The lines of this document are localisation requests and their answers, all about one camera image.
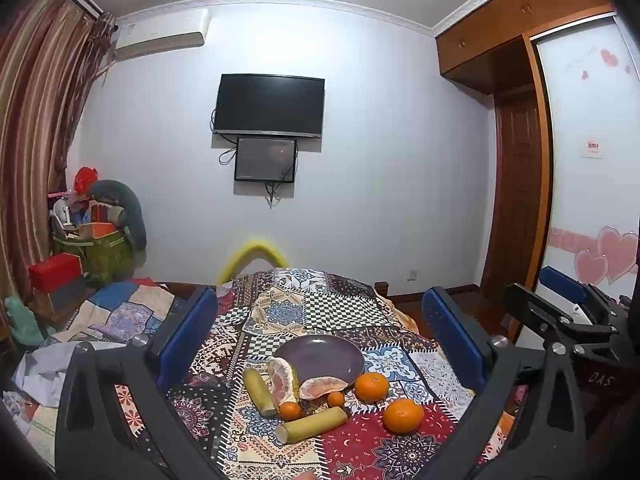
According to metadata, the sugarcane piece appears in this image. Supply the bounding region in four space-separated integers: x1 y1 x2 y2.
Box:
243 367 277 418
274 406 348 444

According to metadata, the large orange with sticker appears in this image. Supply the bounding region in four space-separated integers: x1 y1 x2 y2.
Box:
354 372 390 403

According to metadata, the small tangerine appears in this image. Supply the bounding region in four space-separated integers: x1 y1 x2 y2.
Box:
326 391 345 408
279 401 303 422

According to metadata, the pomelo piece with rind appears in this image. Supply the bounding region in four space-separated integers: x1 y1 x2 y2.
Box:
267 358 299 406

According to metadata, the peeled pomelo segment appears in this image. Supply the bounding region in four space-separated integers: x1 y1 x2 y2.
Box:
299 376 348 400

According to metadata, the wooden door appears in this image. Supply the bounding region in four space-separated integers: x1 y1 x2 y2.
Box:
480 89 541 307

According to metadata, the red box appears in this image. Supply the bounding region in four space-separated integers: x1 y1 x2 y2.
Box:
28 252 82 294

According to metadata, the green storage box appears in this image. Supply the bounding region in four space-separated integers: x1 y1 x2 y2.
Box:
53 231 134 286

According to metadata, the patchwork patterned tablecloth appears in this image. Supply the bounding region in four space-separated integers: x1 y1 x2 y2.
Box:
0 268 522 480

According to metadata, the dark purple plate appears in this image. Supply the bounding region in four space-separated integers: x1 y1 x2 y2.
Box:
273 335 364 386

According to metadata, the wooden wardrobe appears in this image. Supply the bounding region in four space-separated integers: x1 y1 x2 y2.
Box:
433 0 640 97

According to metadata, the red plastic bag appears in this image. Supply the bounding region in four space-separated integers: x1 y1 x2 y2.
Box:
74 166 99 195

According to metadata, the striped brown curtain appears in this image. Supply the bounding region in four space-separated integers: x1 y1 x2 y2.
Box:
1 0 115 299

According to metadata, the white air conditioner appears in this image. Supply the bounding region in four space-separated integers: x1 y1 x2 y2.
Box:
114 9 210 61

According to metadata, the small wall monitor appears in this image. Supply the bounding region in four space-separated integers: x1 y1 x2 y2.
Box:
234 136 297 183

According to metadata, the wall mounted black television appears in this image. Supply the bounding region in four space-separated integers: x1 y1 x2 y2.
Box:
212 74 326 138

